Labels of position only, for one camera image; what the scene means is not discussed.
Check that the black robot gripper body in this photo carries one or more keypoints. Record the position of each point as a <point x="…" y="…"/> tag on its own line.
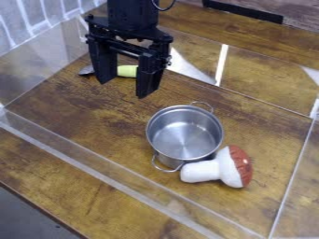
<point x="129" y="30"/>

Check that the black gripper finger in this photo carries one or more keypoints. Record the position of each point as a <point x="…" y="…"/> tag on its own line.
<point x="105" y="59"/>
<point x="150" y="72"/>

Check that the silver metal pot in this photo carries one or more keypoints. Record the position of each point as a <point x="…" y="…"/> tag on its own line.
<point x="185" y="134"/>

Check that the white and red plush mushroom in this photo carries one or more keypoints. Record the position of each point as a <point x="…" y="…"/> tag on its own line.
<point x="232" y="166"/>

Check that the black bar in background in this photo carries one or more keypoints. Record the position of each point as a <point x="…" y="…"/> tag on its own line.
<point x="244" y="11"/>

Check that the yellow handled metal spoon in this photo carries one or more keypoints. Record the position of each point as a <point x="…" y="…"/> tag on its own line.
<point x="125" y="70"/>

